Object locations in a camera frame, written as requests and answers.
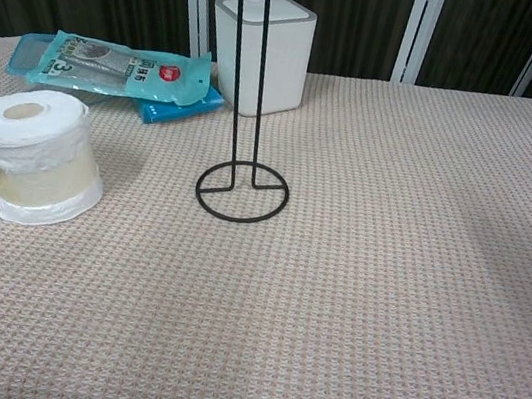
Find blue plastic pack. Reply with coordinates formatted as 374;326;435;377
134;74;228;136

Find black metal wire holder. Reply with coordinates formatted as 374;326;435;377
191;0;321;230

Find white paper towel roll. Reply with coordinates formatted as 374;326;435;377
0;83;118;237

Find teal plastic cloth package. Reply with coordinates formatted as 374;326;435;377
24;24;217;113

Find white square trash bin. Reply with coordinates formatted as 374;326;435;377
197;0;321;126

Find beige waffle tablecloth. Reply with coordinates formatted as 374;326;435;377
0;13;532;399

